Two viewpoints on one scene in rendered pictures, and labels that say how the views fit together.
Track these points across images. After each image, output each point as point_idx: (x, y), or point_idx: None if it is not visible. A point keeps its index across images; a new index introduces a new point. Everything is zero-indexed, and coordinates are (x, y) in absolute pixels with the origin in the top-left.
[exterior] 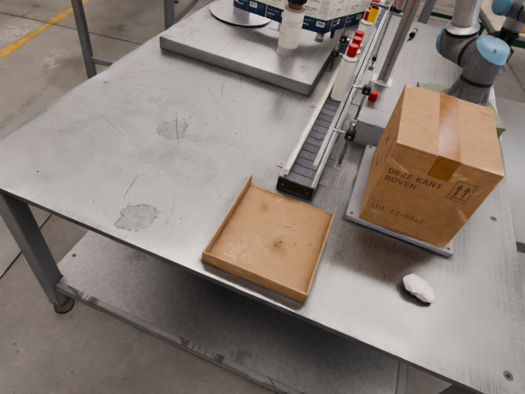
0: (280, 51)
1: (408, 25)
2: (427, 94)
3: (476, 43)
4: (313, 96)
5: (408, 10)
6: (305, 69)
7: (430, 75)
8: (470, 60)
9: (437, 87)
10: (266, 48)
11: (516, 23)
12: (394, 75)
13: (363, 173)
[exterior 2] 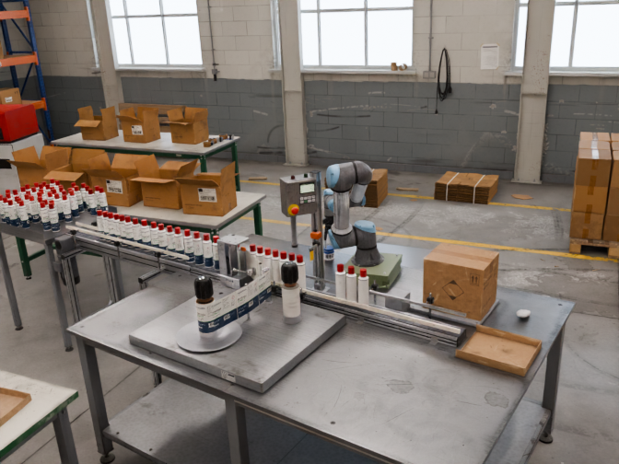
0: (297, 320)
1: (322, 247)
2: (435, 255)
3: (360, 229)
4: (345, 321)
5: (320, 238)
6: (321, 314)
7: (309, 268)
8: (365, 238)
9: (348, 265)
10: (286, 329)
11: None
12: (310, 283)
13: (440, 313)
